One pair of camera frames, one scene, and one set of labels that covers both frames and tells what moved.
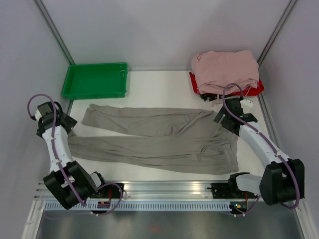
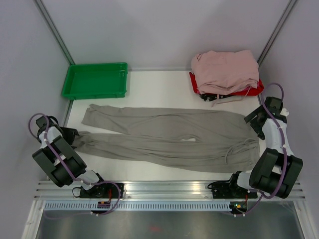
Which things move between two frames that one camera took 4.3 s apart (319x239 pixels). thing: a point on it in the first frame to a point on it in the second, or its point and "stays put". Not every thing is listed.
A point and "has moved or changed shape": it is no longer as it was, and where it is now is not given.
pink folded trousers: (214, 70) stays put
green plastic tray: (87, 81) stays put
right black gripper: (219, 117) to (250, 116)
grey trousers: (193, 140) has moved or changed shape
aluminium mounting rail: (198, 189) stays put
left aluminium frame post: (54, 31) stays put
